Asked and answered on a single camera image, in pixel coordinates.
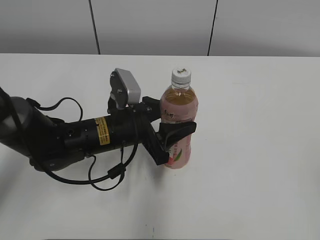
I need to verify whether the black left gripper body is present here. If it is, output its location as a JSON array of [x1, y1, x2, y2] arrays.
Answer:
[[107, 98, 169, 166]]

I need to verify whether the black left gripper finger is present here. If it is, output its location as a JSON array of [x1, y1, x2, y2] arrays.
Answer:
[[142, 96, 161, 123], [157, 121, 197, 152]]

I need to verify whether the pink oolong tea bottle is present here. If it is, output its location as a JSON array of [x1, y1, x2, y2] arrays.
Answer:
[[160, 82, 199, 169]]

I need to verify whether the white bottle cap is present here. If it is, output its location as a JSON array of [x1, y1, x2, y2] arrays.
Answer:
[[171, 67, 192, 85]]

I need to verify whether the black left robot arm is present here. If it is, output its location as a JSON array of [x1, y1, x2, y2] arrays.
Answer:
[[0, 91, 197, 171]]

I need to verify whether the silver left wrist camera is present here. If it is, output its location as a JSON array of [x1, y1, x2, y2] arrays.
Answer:
[[109, 68, 141, 110]]

